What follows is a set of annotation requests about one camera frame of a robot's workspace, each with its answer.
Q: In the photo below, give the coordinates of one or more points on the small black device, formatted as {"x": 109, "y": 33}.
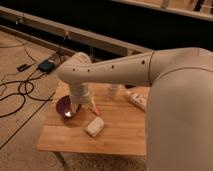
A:
{"x": 23, "y": 67}

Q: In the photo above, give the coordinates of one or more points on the black power adapter box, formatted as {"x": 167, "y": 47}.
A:
{"x": 46, "y": 66}

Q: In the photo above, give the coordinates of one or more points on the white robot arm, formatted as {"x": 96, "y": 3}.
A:
{"x": 179, "y": 107}

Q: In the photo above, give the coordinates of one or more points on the translucent plastic cup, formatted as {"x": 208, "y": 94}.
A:
{"x": 113, "y": 90}

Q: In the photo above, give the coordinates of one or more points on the white sponge block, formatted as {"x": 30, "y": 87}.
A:
{"x": 95, "y": 126}

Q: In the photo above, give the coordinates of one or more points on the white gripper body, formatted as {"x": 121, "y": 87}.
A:
{"x": 80, "y": 94}

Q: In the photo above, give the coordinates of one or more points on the purple ceramic bowl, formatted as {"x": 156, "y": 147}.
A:
{"x": 64, "y": 108}

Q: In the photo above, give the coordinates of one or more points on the wooden table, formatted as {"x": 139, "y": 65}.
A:
{"x": 123, "y": 133}

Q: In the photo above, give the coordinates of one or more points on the orange carrot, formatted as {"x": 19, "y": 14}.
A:
{"x": 97, "y": 111}

